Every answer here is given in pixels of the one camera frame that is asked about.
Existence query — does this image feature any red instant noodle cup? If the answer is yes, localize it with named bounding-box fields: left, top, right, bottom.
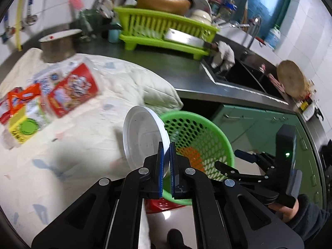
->
left=46, top=57, right=104, bottom=117

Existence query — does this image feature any yellow label plastic bottle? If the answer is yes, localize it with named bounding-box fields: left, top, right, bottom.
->
left=1, top=96, right=51, bottom=150

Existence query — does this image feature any orange snack packet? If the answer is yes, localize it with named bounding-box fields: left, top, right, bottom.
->
left=0, top=83, right=41, bottom=125

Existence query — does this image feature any green perforated trash basket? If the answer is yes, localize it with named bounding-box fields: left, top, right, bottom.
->
left=158, top=110, right=235, bottom=206

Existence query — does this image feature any person's right hand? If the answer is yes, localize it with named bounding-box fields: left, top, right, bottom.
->
left=269, top=200, right=299, bottom=223

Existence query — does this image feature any green cabinet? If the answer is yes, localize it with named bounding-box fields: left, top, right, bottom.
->
left=212, top=105, right=326, bottom=208

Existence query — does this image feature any steel sink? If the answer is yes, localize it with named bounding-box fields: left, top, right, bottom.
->
left=201, top=55, right=287, bottom=105

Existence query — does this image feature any round wooden cutting board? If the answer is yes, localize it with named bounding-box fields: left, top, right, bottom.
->
left=276, top=60, right=310, bottom=100

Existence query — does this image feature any white dish rag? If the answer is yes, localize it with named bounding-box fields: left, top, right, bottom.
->
left=211, top=41, right=235, bottom=72

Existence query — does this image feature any white quilted cloth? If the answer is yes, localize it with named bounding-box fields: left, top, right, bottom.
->
left=1, top=55, right=183, bottom=246

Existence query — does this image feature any plastic water bottle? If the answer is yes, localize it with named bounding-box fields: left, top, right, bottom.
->
left=265, top=25, right=281, bottom=50

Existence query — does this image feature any steel tray in rack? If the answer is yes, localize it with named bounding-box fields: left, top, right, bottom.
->
left=164, top=29, right=211, bottom=48

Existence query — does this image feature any white milk carton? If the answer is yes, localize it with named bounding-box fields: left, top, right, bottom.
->
left=28, top=61, right=82, bottom=96

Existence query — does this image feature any green dish rack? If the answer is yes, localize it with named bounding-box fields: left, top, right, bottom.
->
left=114, top=6, right=218, bottom=60

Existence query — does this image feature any green utensil holder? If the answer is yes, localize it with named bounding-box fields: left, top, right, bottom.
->
left=78, top=9, right=104, bottom=34

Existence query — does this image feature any brown bowl under pan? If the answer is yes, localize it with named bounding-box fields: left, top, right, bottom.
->
left=136, top=0, right=191, bottom=16

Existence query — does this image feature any pink bottle brush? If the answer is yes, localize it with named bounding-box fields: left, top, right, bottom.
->
left=69, top=0, right=83, bottom=11

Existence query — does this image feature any metal wall tap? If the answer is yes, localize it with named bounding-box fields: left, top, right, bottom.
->
left=25, top=0, right=38, bottom=26

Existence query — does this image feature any yellow gas hose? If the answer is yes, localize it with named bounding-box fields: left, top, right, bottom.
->
left=15, top=0, right=28, bottom=52

